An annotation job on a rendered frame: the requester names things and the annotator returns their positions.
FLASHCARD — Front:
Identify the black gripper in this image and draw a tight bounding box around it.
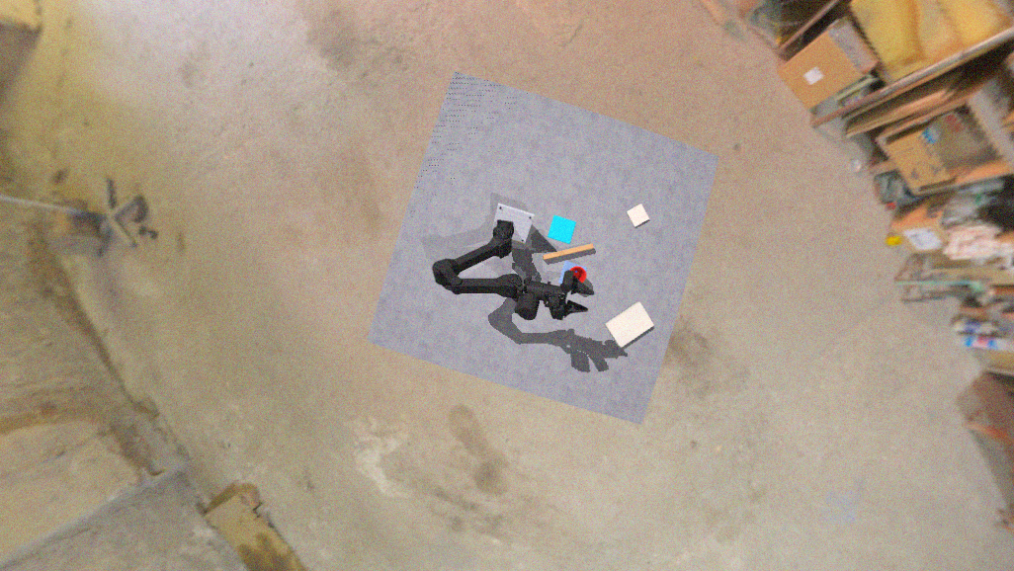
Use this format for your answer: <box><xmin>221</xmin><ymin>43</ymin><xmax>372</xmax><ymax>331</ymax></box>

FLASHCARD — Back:
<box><xmin>541</xmin><ymin>270</ymin><xmax>594</xmax><ymax>318</ymax></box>

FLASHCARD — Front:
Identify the light wooden plank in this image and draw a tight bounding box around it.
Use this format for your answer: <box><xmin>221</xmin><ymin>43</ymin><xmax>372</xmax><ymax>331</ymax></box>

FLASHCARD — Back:
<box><xmin>544</xmin><ymin>243</ymin><xmax>594</xmax><ymax>260</ymax></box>

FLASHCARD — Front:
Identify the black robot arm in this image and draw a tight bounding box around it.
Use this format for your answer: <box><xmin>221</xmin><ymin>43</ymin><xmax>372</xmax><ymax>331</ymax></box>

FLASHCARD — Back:
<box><xmin>433</xmin><ymin>219</ymin><xmax>564</xmax><ymax>320</ymax></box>

